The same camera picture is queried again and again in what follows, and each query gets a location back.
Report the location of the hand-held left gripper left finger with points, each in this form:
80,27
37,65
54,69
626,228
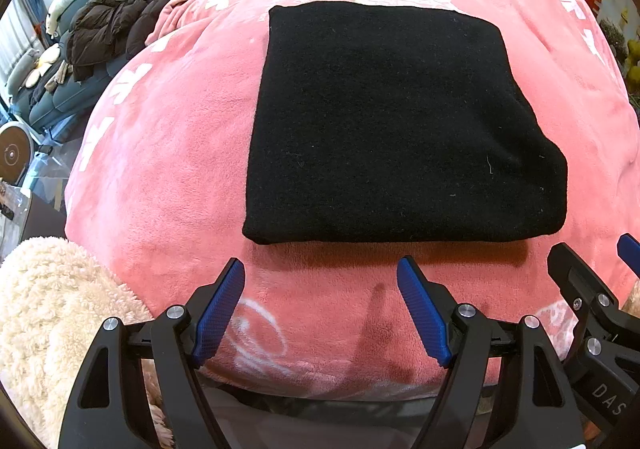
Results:
220,309

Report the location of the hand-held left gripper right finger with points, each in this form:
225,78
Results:
422,314

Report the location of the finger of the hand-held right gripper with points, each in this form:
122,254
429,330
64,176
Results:
570,269
630,251

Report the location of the black knit garment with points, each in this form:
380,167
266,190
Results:
390,129

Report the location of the pink printed fleece blanket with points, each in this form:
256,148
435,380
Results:
175,179

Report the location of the cream fluffy blanket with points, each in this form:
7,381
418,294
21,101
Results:
55,329

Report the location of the potted plant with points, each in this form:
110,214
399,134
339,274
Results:
625,59

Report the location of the round wooden disc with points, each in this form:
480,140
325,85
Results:
12,151

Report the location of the blue sofa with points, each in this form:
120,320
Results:
65,99

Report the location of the black puffer jacket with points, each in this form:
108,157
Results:
110,24

